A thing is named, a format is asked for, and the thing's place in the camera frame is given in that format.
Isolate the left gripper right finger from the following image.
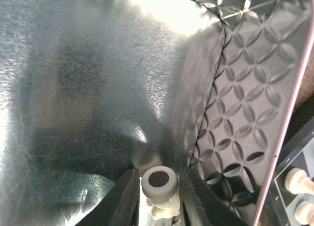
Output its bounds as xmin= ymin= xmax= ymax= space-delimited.
xmin=180 ymin=170 xmax=247 ymax=226

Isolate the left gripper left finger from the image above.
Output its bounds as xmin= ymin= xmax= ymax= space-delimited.
xmin=76 ymin=169 xmax=140 ymax=226

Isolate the white chess piece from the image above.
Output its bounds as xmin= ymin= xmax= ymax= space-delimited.
xmin=141 ymin=166 xmax=180 ymax=221

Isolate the white chess rook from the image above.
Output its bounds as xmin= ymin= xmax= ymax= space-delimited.
xmin=284 ymin=168 xmax=314 ymax=195

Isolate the black and white chessboard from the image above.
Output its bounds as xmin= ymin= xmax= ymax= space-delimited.
xmin=272 ymin=124 xmax=314 ymax=226

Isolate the pink tin box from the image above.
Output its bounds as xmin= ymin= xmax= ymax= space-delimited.
xmin=0 ymin=0 xmax=314 ymax=226

